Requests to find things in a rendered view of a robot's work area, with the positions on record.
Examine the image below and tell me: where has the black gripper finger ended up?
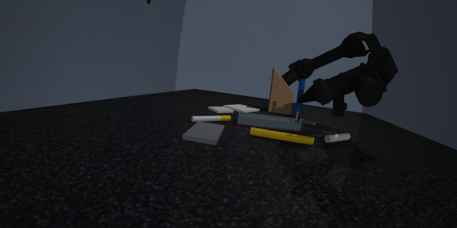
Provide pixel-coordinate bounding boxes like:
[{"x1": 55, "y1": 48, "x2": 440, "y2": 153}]
[{"x1": 298, "y1": 84, "x2": 320, "y2": 104}]

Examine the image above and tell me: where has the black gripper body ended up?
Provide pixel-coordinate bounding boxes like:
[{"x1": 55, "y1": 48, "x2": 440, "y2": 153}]
[{"x1": 313, "y1": 71, "x2": 353, "y2": 105}]

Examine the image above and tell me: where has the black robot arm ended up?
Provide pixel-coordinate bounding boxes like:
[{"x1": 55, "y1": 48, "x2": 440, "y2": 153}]
[{"x1": 282, "y1": 32, "x2": 398, "y2": 117}]

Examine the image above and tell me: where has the blue stylus with grey tip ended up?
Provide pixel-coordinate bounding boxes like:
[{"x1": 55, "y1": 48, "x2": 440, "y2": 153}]
[{"x1": 295, "y1": 79, "x2": 305, "y2": 116}]

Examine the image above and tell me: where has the grey flat rectangular panel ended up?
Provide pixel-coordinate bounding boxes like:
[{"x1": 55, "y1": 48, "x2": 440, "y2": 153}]
[{"x1": 182, "y1": 121, "x2": 225, "y2": 145}]

